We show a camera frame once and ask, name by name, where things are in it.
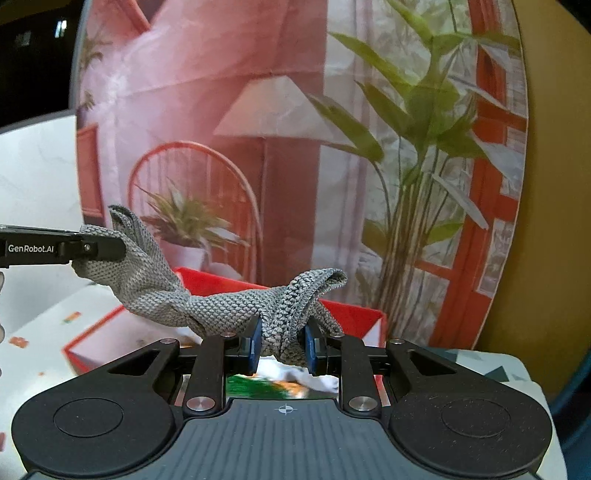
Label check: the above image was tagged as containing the printed room-scene backdrop cloth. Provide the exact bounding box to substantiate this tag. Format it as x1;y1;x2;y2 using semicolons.
69;0;530;352

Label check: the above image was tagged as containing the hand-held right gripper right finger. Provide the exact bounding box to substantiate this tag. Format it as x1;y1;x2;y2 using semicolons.
304;318;459;417

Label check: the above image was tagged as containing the blue curved object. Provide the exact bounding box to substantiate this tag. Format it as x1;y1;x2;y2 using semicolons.
551;360;591;418

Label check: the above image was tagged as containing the grey knitted cloth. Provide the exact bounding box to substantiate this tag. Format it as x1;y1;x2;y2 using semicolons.
71;204;348;367

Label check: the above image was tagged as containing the white food-print table cover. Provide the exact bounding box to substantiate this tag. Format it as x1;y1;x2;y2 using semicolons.
0;284;121;457

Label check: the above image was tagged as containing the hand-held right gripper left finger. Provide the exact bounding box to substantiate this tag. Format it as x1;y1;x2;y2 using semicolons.
107;318;263;417

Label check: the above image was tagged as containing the green white printed cloth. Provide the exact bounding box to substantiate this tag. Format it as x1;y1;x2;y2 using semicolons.
225;357;341;398

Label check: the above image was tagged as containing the red cardboard box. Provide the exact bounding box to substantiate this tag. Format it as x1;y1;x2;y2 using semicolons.
62;267;387;403

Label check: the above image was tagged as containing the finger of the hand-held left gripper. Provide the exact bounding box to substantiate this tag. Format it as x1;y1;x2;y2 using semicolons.
62;224;126;266

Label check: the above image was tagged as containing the geometric print mat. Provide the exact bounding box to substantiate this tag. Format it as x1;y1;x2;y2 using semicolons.
427;345;529;385

